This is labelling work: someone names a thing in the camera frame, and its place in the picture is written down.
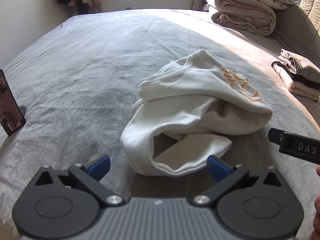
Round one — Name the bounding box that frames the white Winnie the Pooh sweatshirt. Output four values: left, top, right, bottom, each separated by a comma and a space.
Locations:
120, 50, 272, 177

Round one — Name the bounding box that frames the person's right hand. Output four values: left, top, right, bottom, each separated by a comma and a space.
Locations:
313, 165, 320, 238

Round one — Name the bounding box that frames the folded beige garment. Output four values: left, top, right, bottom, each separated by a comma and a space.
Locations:
271, 62, 319, 101

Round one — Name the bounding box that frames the folded grey sweater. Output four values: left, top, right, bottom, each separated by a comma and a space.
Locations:
278, 49, 320, 83

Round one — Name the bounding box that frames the black smartphone on stand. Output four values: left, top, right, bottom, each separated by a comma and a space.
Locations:
0, 69, 26, 137

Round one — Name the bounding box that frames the grey quilted headboard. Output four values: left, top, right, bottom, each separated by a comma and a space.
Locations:
272, 0, 320, 66

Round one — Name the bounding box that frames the folded beige pink comforter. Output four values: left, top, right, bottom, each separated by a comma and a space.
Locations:
206, 0, 276, 36

